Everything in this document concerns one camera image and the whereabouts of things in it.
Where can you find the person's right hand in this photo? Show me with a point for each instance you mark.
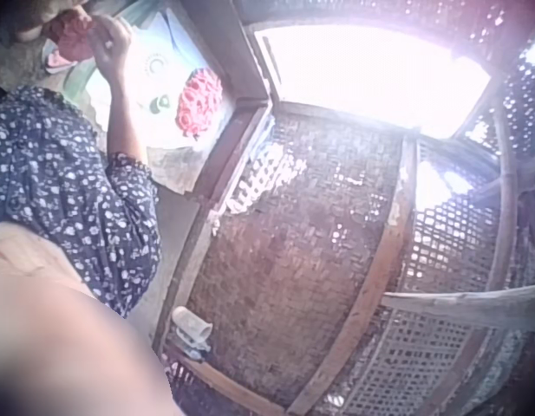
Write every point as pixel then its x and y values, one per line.
pixel 113 47

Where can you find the person's right fingers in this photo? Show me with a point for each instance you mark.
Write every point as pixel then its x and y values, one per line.
pixel 99 32

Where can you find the red crochet piece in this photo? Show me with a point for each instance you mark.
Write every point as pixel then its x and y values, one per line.
pixel 74 37

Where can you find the small pink cloth piece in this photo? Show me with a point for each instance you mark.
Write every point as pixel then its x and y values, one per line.
pixel 58 60

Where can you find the white sheet with green mark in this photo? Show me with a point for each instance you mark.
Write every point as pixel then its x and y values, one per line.
pixel 154 82

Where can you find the pink crochet yarn pile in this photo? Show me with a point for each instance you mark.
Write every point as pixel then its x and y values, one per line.
pixel 200 102

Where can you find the grey topped wooden table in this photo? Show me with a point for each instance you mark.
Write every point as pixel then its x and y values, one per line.
pixel 180 164

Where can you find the large bright window opening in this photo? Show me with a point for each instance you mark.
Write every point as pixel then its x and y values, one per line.
pixel 371 73

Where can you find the white plastic cup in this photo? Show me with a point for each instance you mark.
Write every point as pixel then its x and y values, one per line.
pixel 192 323

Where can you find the blue grey small container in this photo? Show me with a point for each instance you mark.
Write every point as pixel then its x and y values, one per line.
pixel 192 346

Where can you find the pale bamboo pole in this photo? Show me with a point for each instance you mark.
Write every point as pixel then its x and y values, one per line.
pixel 466 303

